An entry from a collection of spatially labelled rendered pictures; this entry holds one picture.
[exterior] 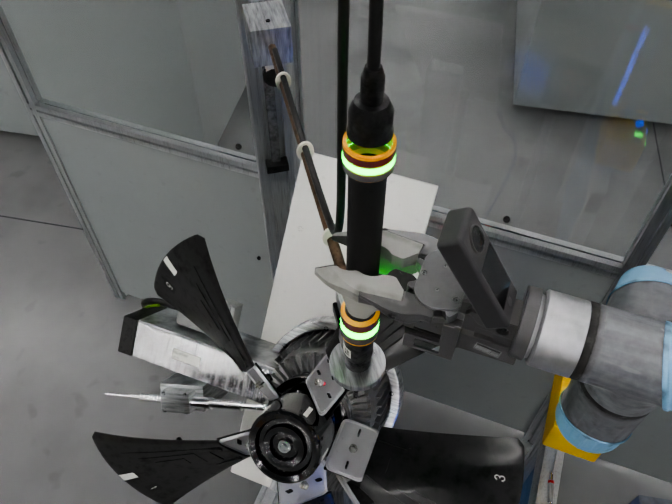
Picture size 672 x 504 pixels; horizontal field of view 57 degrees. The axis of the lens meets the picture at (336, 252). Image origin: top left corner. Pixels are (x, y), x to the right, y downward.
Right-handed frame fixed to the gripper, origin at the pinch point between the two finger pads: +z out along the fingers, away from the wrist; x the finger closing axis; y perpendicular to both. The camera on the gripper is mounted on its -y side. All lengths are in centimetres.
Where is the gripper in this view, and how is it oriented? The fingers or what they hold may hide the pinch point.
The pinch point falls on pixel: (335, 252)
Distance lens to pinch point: 62.2
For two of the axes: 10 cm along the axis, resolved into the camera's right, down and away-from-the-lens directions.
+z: -9.3, -2.8, 2.3
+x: 3.6, -7.2, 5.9
